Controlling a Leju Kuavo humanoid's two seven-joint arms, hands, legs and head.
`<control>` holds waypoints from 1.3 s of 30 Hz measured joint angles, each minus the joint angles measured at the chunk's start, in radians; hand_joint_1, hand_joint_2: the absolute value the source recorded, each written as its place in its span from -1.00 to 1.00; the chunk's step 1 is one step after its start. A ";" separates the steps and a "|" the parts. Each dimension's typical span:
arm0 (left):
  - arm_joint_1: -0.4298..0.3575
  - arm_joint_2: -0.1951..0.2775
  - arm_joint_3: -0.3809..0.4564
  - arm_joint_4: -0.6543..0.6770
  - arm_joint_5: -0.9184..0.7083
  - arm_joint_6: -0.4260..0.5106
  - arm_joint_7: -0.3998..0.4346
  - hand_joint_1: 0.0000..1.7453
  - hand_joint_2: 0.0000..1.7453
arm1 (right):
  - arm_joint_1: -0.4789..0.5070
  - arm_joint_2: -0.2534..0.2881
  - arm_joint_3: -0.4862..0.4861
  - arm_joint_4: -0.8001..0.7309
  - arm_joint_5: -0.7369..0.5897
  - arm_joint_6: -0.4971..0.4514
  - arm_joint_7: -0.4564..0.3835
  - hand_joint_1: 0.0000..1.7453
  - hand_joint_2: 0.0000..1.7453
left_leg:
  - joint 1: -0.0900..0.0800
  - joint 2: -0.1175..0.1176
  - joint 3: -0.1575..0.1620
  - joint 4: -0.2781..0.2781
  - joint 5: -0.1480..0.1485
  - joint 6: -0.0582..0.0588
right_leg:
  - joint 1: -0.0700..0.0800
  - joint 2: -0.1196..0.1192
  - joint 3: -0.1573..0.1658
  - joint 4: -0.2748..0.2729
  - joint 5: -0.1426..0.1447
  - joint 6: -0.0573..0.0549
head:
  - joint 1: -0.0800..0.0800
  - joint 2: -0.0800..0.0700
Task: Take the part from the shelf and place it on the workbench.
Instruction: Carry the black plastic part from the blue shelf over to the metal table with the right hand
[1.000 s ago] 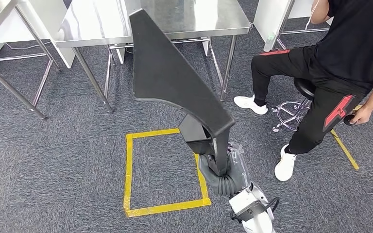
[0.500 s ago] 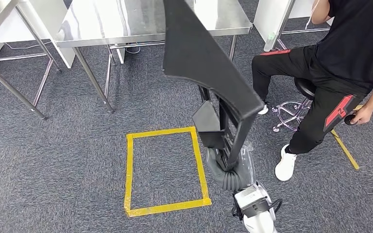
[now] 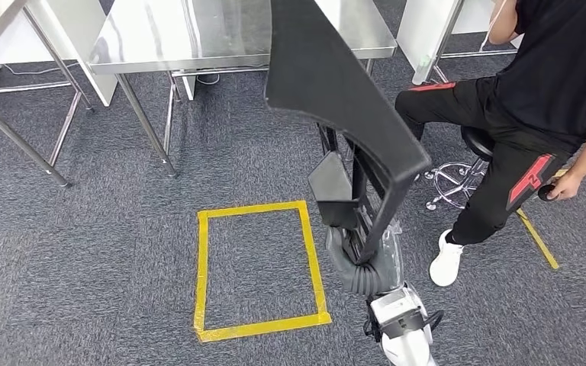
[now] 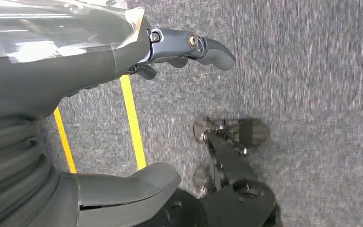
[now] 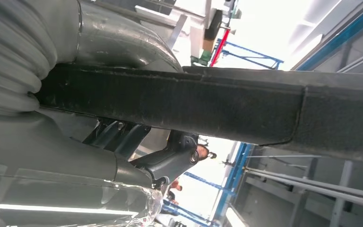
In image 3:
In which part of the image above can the person's hand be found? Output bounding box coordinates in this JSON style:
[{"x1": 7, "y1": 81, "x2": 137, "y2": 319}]
[{"x1": 547, "y1": 170, "x2": 584, "y2": 203}]

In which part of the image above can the thin white cable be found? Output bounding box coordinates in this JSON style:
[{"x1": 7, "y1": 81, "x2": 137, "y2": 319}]
[{"x1": 477, "y1": 0, "x2": 507, "y2": 52}]

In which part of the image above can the black plastic car part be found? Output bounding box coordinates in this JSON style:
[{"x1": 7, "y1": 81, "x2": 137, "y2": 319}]
[{"x1": 264, "y1": 0, "x2": 433, "y2": 266}]

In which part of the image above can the steel workbench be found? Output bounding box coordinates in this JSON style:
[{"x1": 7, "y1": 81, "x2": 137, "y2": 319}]
[{"x1": 86, "y1": 0, "x2": 399, "y2": 178}]

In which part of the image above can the yellow floor tape square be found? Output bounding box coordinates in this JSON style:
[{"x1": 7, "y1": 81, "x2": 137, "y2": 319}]
[
  {"x1": 193, "y1": 200, "x2": 333, "y2": 345},
  {"x1": 515, "y1": 166, "x2": 586, "y2": 271}
]

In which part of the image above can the black chrome stool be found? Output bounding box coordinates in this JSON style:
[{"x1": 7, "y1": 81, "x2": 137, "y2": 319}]
[{"x1": 421, "y1": 126, "x2": 496, "y2": 212}]

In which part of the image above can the person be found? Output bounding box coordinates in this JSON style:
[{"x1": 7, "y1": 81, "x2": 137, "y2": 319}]
[{"x1": 394, "y1": 0, "x2": 586, "y2": 289}]

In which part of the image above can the white panel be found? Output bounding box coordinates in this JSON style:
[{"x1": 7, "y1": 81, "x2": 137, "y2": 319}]
[
  {"x1": 0, "y1": 0, "x2": 120, "y2": 110},
  {"x1": 396, "y1": 0, "x2": 524, "y2": 86}
]

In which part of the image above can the steel table frame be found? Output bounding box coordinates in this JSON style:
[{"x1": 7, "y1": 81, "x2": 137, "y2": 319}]
[{"x1": 427, "y1": 0, "x2": 519, "y2": 85}]

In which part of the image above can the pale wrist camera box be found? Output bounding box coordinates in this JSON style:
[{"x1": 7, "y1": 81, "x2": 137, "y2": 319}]
[{"x1": 371, "y1": 287, "x2": 426, "y2": 329}]

